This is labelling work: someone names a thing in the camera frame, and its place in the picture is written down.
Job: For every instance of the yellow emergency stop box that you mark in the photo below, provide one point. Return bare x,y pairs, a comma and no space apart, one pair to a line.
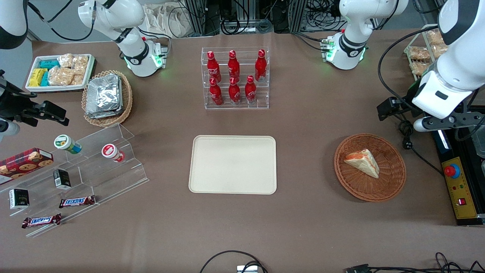
460,189

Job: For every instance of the wrapped bread pack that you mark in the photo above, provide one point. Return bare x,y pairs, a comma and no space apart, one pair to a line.
439,50
419,68
419,53
434,37

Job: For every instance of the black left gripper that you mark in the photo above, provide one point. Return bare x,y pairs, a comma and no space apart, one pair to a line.
410,94

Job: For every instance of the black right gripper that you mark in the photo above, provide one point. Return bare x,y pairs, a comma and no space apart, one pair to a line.
10,103

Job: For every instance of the clear bag of crackers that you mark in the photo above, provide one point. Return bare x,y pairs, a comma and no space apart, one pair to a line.
80,64
60,76
77,79
65,60

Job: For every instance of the silver foil packets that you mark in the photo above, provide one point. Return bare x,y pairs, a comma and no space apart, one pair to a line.
104,96

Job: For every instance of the triangular sandwich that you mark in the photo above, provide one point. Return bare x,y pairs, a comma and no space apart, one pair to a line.
363,162

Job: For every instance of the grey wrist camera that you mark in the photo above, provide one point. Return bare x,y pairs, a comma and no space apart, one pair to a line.
8,129
422,124

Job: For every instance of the aluminium frame post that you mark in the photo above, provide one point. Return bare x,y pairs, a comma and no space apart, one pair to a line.
197,17
301,15

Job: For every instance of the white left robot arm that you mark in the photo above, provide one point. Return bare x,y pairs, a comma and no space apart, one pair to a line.
456,66

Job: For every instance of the white cloth bag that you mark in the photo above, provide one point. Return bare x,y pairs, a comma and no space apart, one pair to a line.
166,21

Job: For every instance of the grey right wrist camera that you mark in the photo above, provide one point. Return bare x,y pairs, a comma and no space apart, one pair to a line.
8,129

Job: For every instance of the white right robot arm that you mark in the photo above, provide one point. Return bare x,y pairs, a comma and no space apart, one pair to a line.
129,53

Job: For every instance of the clear acrylic stepped shelf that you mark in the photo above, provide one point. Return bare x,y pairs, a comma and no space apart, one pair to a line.
94,178

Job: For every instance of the teal snack packet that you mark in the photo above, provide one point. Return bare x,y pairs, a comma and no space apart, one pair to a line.
48,63
45,79

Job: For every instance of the oval light wicker basket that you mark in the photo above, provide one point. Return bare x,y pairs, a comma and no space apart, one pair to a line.
127,102

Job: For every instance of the green lid yogurt cup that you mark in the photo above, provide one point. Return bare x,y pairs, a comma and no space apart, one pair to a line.
64,143

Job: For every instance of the round brown wicker basket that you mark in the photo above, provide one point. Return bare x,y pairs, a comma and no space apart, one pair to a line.
392,178

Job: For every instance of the yellow snack packet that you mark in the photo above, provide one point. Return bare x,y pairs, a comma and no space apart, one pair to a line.
37,77

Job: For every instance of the beige plastic tray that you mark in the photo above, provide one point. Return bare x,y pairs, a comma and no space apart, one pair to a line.
233,165

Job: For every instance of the Snickers chocolate bar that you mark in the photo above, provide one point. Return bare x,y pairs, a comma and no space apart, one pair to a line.
41,220
77,201

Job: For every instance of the grey metal connector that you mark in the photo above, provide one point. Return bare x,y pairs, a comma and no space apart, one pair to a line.
247,269

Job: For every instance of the red cola bottle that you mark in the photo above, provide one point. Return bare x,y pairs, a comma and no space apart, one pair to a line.
234,93
212,67
233,67
260,67
250,91
216,94

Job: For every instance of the small black white box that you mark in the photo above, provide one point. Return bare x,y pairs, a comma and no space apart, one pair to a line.
19,199

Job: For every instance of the red plaid cookie box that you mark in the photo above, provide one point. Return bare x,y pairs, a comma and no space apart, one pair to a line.
22,163

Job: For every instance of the white rectangular snack tray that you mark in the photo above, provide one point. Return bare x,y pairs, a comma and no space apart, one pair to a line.
57,88

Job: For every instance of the red lid yogurt cup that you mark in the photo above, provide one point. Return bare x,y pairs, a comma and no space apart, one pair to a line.
110,151

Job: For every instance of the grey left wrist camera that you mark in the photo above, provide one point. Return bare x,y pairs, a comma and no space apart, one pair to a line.
422,124

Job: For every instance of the clear acrylic bottle rack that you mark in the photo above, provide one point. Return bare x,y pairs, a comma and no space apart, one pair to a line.
242,105

